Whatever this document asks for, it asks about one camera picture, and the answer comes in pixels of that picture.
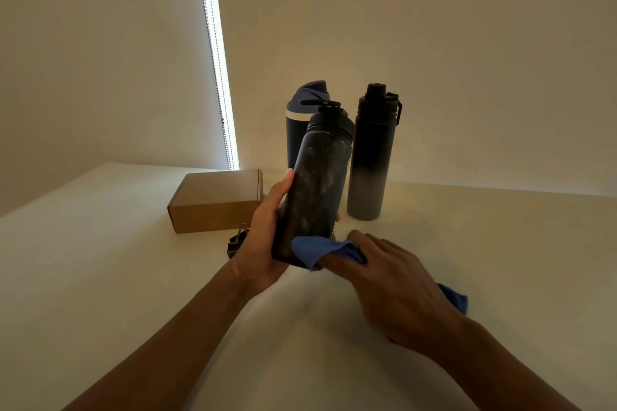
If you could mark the blue cloth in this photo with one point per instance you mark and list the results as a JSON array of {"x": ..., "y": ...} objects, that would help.
[{"x": 313, "y": 249}]

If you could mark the navy bottle with blue lid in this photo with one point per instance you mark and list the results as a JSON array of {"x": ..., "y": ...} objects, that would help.
[{"x": 299, "y": 107}]

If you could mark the black binder clip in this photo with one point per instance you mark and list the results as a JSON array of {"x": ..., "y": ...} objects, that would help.
[{"x": 236, "y": 244}]

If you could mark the person's left hand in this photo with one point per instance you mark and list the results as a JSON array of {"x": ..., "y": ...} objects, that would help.
[{"x": 258, "y": 247}]

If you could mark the person's right hand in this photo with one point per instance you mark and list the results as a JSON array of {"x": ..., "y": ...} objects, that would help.
[{"x": 400, "y": 290}]

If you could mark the brown paper box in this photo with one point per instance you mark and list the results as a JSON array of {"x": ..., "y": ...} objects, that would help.
[{"x": 214, "y": 199}]

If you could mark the black grey gradient bottle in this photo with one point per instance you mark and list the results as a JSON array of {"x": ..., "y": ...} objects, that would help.
[{"x": 371, "y": 160}]

